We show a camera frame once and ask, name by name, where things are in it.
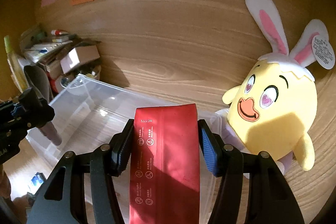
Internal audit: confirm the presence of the small dark blue box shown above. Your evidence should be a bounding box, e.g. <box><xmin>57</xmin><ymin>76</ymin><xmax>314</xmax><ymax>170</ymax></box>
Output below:
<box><xmin>31</xmin><ymin>172</ymin><xmax>46</xmax><ymax>187</ymax></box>

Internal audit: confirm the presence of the red foil pouch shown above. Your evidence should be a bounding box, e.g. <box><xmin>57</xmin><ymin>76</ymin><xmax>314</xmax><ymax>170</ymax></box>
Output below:
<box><xmin>129</xmin><ymin>104</ymin><xmax>200</xmax><ymax>223</ymax></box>

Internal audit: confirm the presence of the beige cylindrical tube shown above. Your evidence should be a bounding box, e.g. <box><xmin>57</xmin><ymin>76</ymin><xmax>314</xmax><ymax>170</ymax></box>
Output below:
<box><xmin>39</xmin><ymin>122</ymin><xmax>62</xmax><ymax>146</ymax></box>

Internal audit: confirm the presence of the yellow spray bottle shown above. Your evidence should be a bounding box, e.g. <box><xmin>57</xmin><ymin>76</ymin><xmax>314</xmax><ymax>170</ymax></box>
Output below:
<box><xmin>4</xmin><ymin>35</ymin><xmax>29</xmax><ymax>93</ymax></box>

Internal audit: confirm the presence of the folded white paper booklet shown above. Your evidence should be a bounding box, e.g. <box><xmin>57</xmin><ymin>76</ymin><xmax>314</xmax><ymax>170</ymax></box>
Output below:
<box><xmin>18</xmin><ymin>57</ymin><xmax>54</xmax><ymax>103</ymax></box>

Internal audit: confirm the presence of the white bowl of stones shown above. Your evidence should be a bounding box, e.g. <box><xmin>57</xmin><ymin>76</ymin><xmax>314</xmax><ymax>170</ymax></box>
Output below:
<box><xmin>59</xmin><ymin>64</ymin><xmax>101</xmax><ymax>96</ymax></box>

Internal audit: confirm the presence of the clear plastic storage bin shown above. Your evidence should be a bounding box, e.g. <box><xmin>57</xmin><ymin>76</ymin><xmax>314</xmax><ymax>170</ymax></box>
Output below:
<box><xmin>26</xmin><ymin>73</ymin><xmax>250</xmax><ymax>224</ymax></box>

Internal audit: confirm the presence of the stack of books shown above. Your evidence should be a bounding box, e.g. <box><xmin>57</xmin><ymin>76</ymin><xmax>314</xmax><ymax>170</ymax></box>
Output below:
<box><xmin>20</xmin><ymin>24</ymin><xmax>98</xmax><ymax>80</ymax></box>

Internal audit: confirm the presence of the small white cardboard box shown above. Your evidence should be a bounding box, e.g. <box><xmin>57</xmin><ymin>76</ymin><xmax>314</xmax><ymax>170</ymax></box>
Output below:
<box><xmin>60</xmin><ymin>45</ymin><xmax>100</xmax><ymax>74</ymax></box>

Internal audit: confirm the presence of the red white marker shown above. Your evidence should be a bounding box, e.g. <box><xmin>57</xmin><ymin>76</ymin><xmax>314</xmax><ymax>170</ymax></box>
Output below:
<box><xmin>51</xmin><ymin>29</ymin><xmax>69</xmax><ymax>36</ymax></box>

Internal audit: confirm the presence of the yellow chick plush toy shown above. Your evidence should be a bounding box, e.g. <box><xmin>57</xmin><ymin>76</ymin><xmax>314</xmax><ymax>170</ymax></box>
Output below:
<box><xmin>219</xmin><ymin>0</ymin><xmax>335</xmax><ymax>173</ymax></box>

